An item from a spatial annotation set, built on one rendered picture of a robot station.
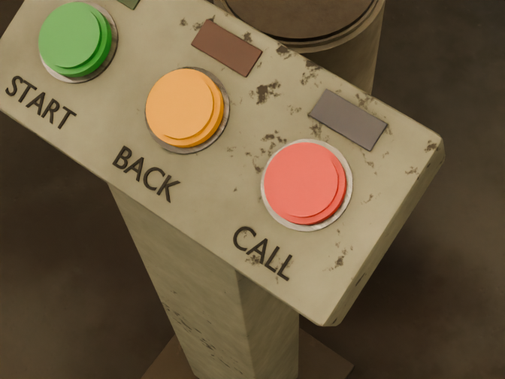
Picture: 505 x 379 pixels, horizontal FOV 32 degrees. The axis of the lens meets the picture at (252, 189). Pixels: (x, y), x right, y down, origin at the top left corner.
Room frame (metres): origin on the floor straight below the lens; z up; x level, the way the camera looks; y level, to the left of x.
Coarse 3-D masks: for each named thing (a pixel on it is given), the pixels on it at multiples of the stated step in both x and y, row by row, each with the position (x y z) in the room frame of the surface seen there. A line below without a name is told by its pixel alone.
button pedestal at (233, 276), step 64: (64, 0) 0.31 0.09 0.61; (192, 0) 0.29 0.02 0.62; (0, 64) 0.28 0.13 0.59; (128, 64) 0.26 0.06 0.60; (192, 64) 0.25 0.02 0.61; (256, 64) 0.25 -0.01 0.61; (64, 128) 0.24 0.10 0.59; (128, 128) 0.23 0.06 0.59; (256, 128) 0.21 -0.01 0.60; (320, 128) 0.21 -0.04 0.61; (128, 192) 0.20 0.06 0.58; (192, 192) 0.19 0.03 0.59; (256, 192) 0.18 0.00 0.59; (384, 192) 0.17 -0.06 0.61; (192, 256) 0.20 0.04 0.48; (256, 256) 0.15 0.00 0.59; (320, 256) 0.15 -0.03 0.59; (192, 320) 0.21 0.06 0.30; (256, 320) 0.18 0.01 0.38; (320, 320) 0.12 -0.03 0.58
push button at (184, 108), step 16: (160, 80) 0.25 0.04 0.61; (176, 80) 0.24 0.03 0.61; (192, 80) 0.24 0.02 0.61; (208, 80) 0.24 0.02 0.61; (160, 96) 0.24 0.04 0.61; (176, 96) 0.23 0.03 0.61; (192, 96) 0.23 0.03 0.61; (208, 96) 0.23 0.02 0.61; (160, 112) 0.23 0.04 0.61; (176, 112) 0.23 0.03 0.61; (192, 112) 0.22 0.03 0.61; (208, 112) 0.22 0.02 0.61; (160, 128) 0.22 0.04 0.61; (176, 128) 0.22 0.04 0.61; (192, 128) 0.22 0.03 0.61; (208, 128) 0.22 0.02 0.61; (176, 144) 0.21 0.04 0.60; (192, 144) 0.21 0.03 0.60
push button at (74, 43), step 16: (48, 16) 0.29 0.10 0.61; (64, 16) 0.29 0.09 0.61; (80, 16) 0.29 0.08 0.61; (96, 16) 0.29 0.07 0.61; (48, 32) 0.28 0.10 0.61; (64, 32) 0.28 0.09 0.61; (80, 32) 0.28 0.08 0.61; (96, 32) 0.28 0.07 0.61; (48, 48) 0.27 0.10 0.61; (64, 48) 0.27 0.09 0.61; (80, 48) 0.27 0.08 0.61; (96, 48) 0.27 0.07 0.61; (48, 64) 0.27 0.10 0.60; (64, 64) 0.26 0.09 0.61; (80, 64) 0.26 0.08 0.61; (96, 64) 0.26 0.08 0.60
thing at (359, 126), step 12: (324, 96) 0.22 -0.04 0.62; (336, 96) 0.22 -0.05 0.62; (324, 108) 0.22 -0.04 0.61; (336, 108) 0.21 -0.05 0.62; (348, 108) 0.21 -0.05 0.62; (360, 108) 0.21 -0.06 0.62; (324, 120) 0.21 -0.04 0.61; (336, 120) 0.21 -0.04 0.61; (348, 120) 0.21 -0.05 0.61; (360, 120) 0.21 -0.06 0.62; (372, 120) 0.20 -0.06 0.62; (348, 132) 0.20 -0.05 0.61; (360, 132) 0.20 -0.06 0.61; (372, 132) 0.20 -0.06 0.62; (360, 144) 0.19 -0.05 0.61; (372, 144) 0.19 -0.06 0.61
